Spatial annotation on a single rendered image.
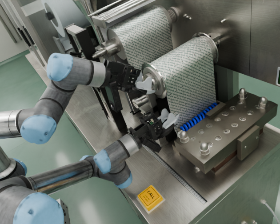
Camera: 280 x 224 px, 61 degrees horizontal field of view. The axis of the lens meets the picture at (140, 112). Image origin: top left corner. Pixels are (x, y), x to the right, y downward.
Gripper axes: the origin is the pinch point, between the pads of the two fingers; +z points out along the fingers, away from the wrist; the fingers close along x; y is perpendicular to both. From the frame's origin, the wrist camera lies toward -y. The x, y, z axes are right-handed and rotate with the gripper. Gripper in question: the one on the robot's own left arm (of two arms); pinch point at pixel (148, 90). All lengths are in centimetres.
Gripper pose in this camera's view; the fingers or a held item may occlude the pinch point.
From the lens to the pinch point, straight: 85.8
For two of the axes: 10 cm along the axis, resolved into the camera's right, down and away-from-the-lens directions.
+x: -5.4, -4.2, 7.3
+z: 7.8, 0.8, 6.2
